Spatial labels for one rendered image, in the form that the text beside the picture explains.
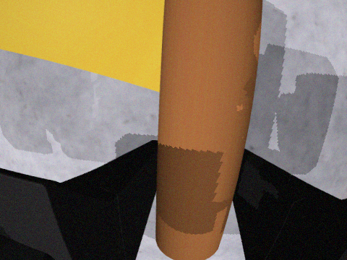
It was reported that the orange-brown rounded cylinder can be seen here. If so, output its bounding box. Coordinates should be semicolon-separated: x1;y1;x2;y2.
155;0;263;260

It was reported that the tan rectangular box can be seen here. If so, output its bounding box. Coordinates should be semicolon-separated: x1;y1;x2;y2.
0;0;165;92

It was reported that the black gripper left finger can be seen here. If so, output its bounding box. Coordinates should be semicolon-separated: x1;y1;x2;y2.
0;141;158;260

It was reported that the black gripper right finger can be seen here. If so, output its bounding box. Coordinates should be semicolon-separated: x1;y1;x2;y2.
232;148;347;260

